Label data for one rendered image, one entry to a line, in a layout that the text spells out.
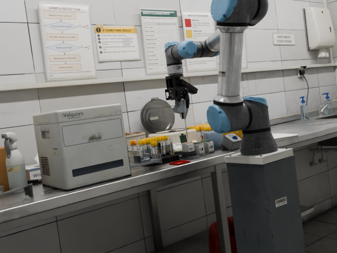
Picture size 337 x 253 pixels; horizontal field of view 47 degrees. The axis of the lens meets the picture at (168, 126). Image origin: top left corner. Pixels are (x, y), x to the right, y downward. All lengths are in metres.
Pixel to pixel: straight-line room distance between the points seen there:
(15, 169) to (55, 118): 0.29
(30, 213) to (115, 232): 1.02
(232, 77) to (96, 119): 0.54
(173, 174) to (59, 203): 0.51
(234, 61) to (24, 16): 1.18
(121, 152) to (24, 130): 0.68
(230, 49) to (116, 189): 0.68
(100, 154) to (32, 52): 0.82
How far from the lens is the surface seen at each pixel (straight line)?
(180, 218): 2.62
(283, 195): 1.62
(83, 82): 2.19
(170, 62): 1.83
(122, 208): 2.36
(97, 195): 1.50
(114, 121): 1.57
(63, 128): 1.48
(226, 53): 1.46
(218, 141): 2.07
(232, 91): 1.48
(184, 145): 1.87
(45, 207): 1.43
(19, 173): 1.65
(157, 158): 1.71
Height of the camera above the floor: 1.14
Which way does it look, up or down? 3 degrees down
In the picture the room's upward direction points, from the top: 7 degrees counter-clockwise
